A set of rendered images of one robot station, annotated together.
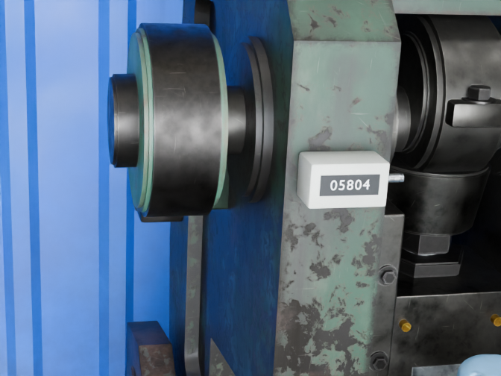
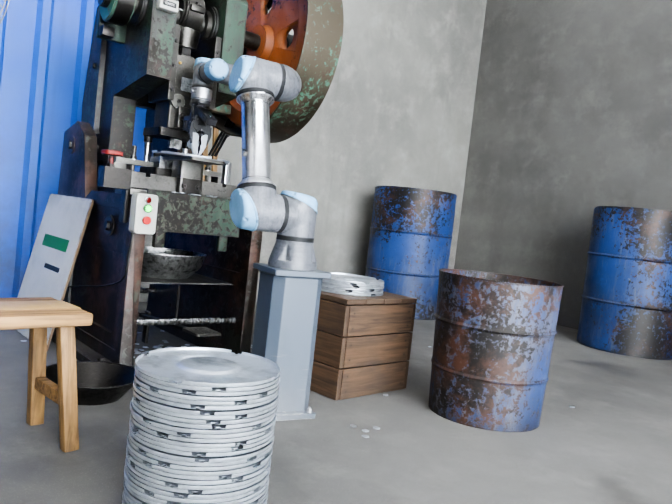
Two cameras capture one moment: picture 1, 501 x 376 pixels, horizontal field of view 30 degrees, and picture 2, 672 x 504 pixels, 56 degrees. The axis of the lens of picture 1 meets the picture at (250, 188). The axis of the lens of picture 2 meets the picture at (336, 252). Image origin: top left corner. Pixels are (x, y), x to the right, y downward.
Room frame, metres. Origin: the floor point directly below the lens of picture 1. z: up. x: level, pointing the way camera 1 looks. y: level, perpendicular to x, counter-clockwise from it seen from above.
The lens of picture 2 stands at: (-1.61, 0.35, 0.62)
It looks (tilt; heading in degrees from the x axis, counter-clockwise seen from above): 3 degrees down; 333
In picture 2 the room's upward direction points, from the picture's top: 6 degrees clockwise
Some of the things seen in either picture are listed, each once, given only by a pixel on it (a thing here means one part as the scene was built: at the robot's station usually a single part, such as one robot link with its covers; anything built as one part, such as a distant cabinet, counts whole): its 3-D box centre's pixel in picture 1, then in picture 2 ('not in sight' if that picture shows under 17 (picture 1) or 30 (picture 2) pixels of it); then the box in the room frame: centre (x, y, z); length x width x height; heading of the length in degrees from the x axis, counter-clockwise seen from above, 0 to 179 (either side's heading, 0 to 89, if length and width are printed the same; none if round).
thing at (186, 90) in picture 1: (197, 133); (122, 6); (0.91, 0.06, 1.31); 0.22 x 0.12 x 0.22; 14
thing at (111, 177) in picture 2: not in sight; (113, 193); (0.65, 0.06, 0.62); 0.10 x 0.06 x 0.20; 104
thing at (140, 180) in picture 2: not in sight; (170, 185); (0.95, -0.19, 0.68); 0.45 x 0.30 x 0.06; 104
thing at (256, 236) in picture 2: not in sight; (206, 241); (1.15, -0.42, 0.45); 0.92 x 0.12 x 0.90; 14
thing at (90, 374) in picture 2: not in sight; (90, 384); (0.37, 0.11, 0.04); 0.30 x 0.30 x 0.07
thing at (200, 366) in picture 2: not in sight; (209, 365); (-0.38, -0.02, 0.29); 0.29 x 0.29 x 0.01
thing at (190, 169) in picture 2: not in sight; (191, 175); (0.78, -0.23, 0.72); 0.25 x 0.14 x 0.14; 14
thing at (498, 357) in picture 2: not in sight; (491, 345); (0.05, -1.15, 0.24); 0.42 x 0.42 x 0.48
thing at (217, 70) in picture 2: not in sight; (218, 71); (0.65, -0.26, 1.09); 0.11 x 0.11 x 0.08; 5
